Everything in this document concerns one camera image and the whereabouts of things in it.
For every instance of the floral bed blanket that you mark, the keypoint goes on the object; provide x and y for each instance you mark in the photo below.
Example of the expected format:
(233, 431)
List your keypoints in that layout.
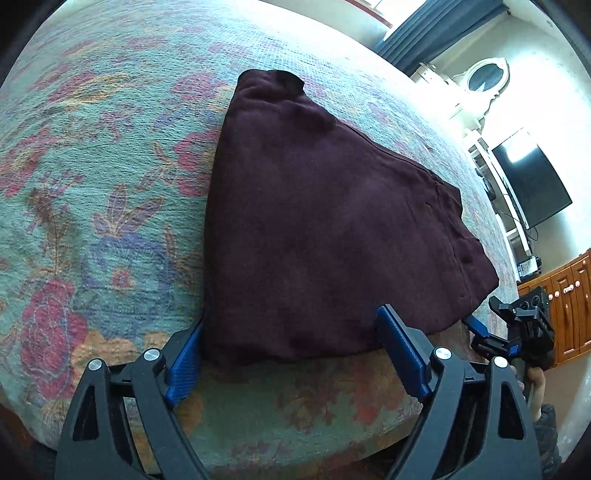
(92, 161)

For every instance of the person's right hand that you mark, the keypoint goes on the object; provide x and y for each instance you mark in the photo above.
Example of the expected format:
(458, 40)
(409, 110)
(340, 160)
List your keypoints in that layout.
(535, 383)

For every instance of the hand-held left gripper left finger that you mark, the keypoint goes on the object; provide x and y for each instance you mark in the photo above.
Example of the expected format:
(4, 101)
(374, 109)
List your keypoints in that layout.
(184, 367)

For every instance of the white television stand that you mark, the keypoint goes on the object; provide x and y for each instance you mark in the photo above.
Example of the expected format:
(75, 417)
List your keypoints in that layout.
(501, 217)

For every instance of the brown wooden cabinet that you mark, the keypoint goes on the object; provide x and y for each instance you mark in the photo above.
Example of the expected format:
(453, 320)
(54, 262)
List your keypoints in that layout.
(563, 309)

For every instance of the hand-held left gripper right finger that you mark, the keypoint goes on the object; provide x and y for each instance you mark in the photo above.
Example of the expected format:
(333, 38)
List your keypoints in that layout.
(399, 344)

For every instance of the dark blue curtain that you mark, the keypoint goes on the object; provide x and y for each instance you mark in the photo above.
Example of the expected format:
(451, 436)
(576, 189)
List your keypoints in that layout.
(429, 37)

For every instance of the window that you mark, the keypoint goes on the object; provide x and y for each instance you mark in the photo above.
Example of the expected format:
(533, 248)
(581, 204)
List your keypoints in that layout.
(381, 5)

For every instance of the maroon pants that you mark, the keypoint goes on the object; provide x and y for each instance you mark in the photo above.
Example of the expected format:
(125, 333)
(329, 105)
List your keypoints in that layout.
(323, 221)

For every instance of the black television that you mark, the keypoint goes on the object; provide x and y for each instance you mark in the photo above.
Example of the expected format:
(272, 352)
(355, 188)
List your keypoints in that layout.
(531, 180)

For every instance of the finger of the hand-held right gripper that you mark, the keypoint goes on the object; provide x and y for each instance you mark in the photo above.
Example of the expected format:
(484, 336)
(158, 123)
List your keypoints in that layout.
(476, 326)
(501, 307)

